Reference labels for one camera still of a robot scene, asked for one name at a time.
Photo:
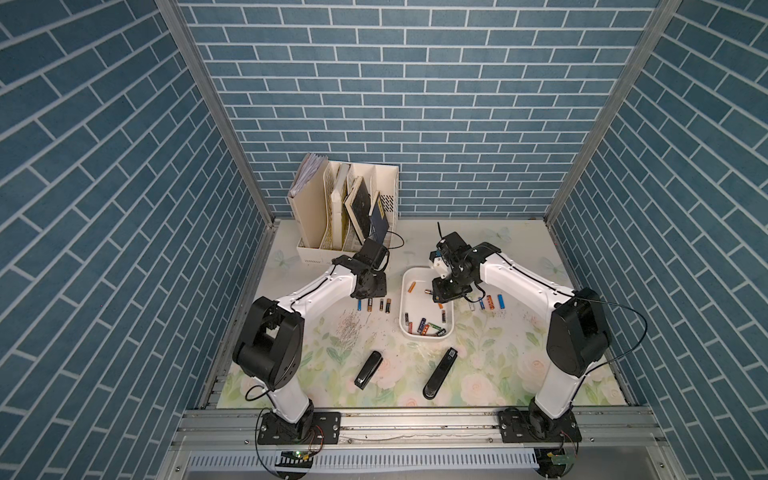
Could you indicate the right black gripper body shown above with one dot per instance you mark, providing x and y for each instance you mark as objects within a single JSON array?
[{"x": 450, "y": 287}]

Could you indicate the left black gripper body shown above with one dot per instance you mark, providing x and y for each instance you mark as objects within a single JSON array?
[{"x": 374, "y": 287}]

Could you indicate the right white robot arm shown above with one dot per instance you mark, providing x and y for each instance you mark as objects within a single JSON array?
[{"x": 576, "y": 330}]

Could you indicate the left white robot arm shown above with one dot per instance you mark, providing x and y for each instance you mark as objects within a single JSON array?
[{"x": 269, "y": 345}]

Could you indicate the white plastic storage box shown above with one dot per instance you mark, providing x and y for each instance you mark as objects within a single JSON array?
[{"x": 420, "y": 317}]

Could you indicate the dark blue notebook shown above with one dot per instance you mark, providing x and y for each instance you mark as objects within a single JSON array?
[{"x": 379, "y": 225}]

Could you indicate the beige desktop file organizer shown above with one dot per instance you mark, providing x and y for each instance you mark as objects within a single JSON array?
[{"x": 317, "y": 196}]

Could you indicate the long black stapler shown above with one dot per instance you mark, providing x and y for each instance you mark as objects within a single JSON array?
[{"x": 439, "y": 375}]

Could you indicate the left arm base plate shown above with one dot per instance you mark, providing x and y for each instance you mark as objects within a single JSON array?
[{"x": 314, "y": 426}]

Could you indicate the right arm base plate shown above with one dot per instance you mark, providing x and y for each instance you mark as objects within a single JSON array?
[{"x": 533, "y": 426}]

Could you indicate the aluminium mounting rail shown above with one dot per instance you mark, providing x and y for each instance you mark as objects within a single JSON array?
[{"x": 477, "y": 427}]

